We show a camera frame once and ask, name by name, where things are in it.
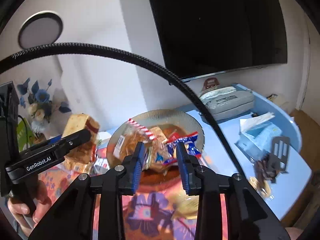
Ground black braided cable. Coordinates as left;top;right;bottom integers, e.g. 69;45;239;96
0;42;256;196

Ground black television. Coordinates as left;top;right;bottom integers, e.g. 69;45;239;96
149;0;287;80

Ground toast bread slice packet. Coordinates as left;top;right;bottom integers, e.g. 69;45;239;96
62;114;100;173

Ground black phone stand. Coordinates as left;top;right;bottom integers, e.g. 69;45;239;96
261;136;290;183

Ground blue white artificial flowers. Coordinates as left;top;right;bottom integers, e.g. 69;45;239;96
16;78;72;134

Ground brown glass bowl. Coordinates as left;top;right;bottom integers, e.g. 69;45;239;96
106;109;204;176

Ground grey pouch bag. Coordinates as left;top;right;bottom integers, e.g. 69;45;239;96
199;86;254;121

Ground green white book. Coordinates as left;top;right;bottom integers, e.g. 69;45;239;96
17;121;35;152

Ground nuts in clear bag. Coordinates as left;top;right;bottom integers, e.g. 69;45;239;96
248;177;271;198

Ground yellow snack packet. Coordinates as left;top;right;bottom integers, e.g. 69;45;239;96
170;194;199;219

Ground clear bread bag red stripes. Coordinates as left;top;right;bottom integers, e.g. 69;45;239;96
113;119;167;170

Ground round ring lamp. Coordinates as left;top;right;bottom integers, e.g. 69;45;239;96
18;10;63;49

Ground person's left hand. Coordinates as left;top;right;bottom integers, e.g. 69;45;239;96
8;177;52;237

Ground blue snack bag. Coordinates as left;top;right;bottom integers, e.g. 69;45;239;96
156;132;202;166

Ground blue tissue box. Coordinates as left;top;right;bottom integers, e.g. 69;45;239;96
235;112;282;162

